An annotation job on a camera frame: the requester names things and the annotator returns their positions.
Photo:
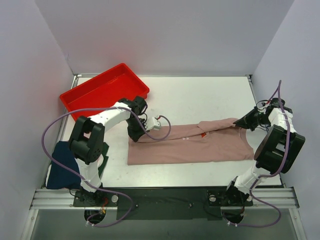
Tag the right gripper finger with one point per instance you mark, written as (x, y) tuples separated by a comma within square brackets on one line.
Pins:
[(253, 127), (249, 120)]

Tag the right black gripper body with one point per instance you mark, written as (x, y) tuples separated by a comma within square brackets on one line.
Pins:
[(250, 120)]

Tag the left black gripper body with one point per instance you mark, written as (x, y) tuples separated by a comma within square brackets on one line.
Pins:
[(135, 132)]

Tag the pink t shirt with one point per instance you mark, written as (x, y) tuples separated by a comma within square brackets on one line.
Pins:
[(204, 142)]

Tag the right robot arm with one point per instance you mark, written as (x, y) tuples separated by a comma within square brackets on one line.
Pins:
[(275, 154)]

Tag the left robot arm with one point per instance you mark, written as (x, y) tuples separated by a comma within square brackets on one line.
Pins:
[(86, 141)]

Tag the red plastic tray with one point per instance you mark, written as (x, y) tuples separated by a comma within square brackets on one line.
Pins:
[(105, 89)]

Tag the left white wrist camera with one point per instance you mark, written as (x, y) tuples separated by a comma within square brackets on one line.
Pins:
[(152, 124)]

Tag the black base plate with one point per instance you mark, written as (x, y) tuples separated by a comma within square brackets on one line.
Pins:
[(170, 203)]

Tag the aluminium front rail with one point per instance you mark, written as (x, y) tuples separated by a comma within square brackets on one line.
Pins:
[(46, 199)]

